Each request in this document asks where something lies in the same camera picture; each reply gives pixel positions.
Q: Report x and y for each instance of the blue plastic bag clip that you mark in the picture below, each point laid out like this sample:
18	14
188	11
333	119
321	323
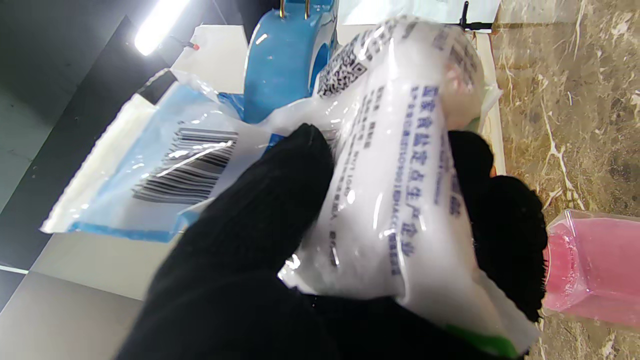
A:
280	65

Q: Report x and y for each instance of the clear bottle with pink seasoning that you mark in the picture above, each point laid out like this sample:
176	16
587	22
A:
595	265

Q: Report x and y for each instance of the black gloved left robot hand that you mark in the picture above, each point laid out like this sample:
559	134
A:
240	280

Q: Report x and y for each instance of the white blue salt bag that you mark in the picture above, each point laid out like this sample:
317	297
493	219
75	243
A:
395	190

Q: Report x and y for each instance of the ceiling strip light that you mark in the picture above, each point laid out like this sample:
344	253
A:
157	25

